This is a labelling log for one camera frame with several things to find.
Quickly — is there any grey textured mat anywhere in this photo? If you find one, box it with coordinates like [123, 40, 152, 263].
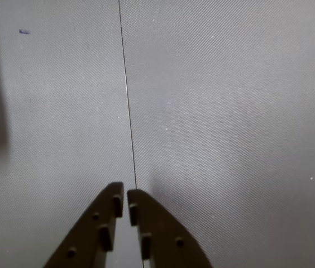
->
[0, 0, 137, 268]

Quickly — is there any grey mat with chalk square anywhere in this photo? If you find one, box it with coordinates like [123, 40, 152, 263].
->
[118, 0, 315, 268]

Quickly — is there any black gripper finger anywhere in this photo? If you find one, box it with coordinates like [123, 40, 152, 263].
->
[126, 189, 214, 268]
[43, 181, 125, 268]

